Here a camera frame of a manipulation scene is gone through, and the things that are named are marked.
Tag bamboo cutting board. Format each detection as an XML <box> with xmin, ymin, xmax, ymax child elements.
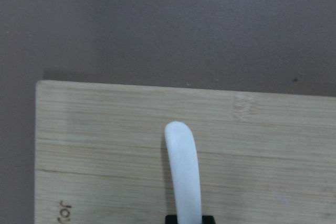
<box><xmin>34</xmin><ymin>81</ymin><xmax>335</xmax><ymax>223</ymax></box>

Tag white ceramic spoon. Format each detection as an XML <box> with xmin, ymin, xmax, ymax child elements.
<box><xmin>164</xmin><ymin>121</ymin><xmax>202</xmax><ymax>223</ymax></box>

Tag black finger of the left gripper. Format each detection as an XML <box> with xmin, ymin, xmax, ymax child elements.
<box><xmin>164</xmin><ymin>215</ymin><xmax>178</xmax><ymax>224</ymax></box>

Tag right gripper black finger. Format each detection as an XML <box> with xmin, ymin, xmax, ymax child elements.
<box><xmin>202</xmin><ymin>215</ymin><xmax>214</xmax><ymax>224</ymax></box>

